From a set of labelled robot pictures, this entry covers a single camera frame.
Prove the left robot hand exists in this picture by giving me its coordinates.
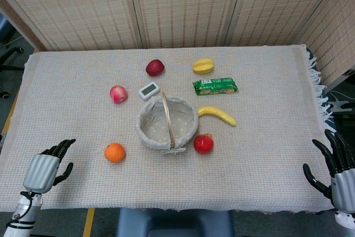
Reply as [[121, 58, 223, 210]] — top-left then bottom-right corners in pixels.
[[22, 138, 77, 194]]

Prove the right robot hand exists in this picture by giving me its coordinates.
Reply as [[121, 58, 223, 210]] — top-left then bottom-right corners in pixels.
[[302, 129, 355, 213]]

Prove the orange fruit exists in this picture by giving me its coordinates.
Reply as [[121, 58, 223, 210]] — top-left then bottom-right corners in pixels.
[[104, 142, 126, 164]]

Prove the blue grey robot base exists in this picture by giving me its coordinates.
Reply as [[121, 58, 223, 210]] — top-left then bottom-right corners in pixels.
[[115, 208, 235, 237]]

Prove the white woven tablecloth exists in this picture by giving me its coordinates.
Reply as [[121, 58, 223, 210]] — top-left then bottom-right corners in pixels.
[[0, 43, 338, 215]]

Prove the grey woven basket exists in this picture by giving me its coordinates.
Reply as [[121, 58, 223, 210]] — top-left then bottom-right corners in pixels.
[[135, 92, 199, 155]]

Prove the white metal stand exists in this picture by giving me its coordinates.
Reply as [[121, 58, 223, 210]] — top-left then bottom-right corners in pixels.
[[328, 90, 355, 115]]

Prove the pink peach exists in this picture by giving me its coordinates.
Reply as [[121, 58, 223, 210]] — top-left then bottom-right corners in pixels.
[[109, 85, 129, 104]]

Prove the black office chair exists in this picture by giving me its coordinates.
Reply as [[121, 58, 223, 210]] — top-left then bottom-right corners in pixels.
[[0, 46, 25, 99]]

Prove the yellow banana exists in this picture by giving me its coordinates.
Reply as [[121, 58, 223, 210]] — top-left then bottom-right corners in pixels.
[[197, 105, 237, 127]]

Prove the white digital timer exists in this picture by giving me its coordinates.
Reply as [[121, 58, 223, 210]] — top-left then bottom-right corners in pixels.
[[138, 81, 162, 100]]

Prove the shiny red apple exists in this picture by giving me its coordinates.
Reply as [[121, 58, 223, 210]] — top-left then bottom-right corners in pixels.
[[193, 133, 215, 155]]

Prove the green biscuit packet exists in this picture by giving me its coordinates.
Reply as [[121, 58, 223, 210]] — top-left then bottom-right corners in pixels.
[[192, 77, 239, 97]]

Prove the dark red apple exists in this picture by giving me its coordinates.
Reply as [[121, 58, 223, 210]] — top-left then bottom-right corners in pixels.
[[145, 59, 165, 77]]

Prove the yellow starfruit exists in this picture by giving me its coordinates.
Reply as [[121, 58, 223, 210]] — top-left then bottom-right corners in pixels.
[[192, 58, 214, 75]]

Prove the bamboo folding screen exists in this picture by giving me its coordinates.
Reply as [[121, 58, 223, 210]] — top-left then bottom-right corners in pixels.
[[0, 0, 355, 87]]

